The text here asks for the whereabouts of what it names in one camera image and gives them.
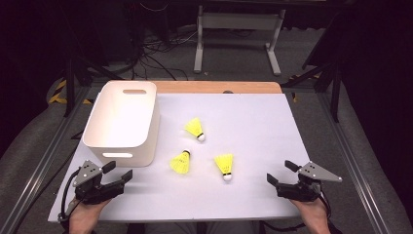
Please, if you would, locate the right hand-held gripper cable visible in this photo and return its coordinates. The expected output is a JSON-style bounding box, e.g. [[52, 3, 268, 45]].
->
[[259, 191, 342, 234]]

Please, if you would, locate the aluminium floor rail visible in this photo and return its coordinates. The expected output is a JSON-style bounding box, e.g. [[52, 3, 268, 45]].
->
[[316, 92, 395, 234], [0, 86, 94, 234]]

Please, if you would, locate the bundle of black floor cables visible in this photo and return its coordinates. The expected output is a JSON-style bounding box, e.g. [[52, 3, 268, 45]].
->
[[130, 28, 199, 82]]

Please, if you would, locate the white plastic bin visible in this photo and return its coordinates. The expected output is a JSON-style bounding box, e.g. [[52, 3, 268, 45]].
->
[[81, 80, 161, 169]]

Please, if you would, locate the yellow black hazard tape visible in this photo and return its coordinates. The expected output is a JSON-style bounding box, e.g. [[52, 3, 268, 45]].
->
[[48, 79, 94, 105]]

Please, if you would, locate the person's left hand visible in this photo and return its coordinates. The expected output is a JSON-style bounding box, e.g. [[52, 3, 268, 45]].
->
[[68, 198, 112, 234]]

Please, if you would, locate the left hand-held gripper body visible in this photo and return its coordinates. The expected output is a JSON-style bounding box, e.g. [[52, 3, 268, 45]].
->
[[71, 159, 115, 206]]

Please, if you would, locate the white metal stand frame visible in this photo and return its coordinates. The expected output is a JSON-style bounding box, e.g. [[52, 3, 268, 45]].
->
[[193, 4, 286, 76]]

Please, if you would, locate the dark curtain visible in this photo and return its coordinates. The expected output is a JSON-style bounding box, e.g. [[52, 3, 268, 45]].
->
[[337, 0, 413, 215]]

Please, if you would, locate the person's right hand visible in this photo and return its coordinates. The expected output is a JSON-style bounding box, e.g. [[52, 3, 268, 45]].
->
[[289, 197, 333, 234]]

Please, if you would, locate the black tripod stand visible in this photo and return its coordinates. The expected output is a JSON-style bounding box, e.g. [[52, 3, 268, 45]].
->
[[62, 55, 125, 118]]

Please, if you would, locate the white table mat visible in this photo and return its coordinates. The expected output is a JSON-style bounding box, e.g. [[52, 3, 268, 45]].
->
[[48, 92, 312, 223]]

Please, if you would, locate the yellow shuttlecock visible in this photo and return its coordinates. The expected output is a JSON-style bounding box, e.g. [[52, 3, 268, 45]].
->
[[184, 117, 207, 143], [213, 153, 235, 182], [169, 148, 192, 176]]

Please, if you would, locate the black metal stand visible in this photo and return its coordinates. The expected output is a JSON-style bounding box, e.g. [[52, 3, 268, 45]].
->
[[281, 19, 344, 124]]

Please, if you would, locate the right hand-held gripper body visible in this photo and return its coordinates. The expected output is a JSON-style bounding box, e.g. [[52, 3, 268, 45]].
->
[[276, 160, 344, 203]]

